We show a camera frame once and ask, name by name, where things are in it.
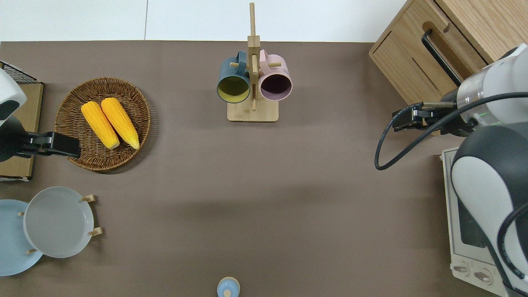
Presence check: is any grey plate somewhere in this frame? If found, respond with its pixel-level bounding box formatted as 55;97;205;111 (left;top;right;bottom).
23;186;94;259

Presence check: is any light blue plate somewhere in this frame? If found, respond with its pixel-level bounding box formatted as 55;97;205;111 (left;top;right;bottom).
0;199;44;276

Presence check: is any black wire wooden shelf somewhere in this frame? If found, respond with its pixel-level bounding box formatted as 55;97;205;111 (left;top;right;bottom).
0;61;45;182

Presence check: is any light wooden cabinet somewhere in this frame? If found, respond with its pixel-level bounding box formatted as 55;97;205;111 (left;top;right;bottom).
369;0;528;137

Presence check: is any light wooden drawer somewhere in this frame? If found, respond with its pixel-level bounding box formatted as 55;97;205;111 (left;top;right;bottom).
383;0;489;106

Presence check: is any wooden plate rack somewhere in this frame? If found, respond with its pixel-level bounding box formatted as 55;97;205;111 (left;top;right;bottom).
17;194;103;255

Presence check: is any yellow corn cob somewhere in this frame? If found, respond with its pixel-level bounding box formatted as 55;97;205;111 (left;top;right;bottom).
81;101;120;150
101;97;140;150

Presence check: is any light blue round knob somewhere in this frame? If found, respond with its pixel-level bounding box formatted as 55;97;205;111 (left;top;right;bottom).
217;276;240;297

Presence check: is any wooden mug rack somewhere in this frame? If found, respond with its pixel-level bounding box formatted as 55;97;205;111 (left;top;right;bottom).
227;2;282;123

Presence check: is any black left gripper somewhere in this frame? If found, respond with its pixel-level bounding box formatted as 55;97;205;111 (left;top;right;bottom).
0;117;82;163

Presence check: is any black metal drawer handle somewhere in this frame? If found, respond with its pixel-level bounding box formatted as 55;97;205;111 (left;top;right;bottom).
421;29;462;87

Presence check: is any white toaster oven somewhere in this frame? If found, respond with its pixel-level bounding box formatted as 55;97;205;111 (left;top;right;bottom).
441;146;510;297

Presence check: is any dark blue mug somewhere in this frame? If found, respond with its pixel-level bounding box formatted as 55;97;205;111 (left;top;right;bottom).
217;50;251;104

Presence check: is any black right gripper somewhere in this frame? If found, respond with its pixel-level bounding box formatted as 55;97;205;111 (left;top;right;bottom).
393;89;471;137

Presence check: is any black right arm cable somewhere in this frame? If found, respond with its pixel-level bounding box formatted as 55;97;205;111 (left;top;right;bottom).
375;92;528;297

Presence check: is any pink mug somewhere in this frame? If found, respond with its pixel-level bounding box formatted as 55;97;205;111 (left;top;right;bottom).
258;49;293;101

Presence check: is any brown wicker basket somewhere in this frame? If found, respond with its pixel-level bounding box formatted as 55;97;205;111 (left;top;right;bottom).
54;77;151;172

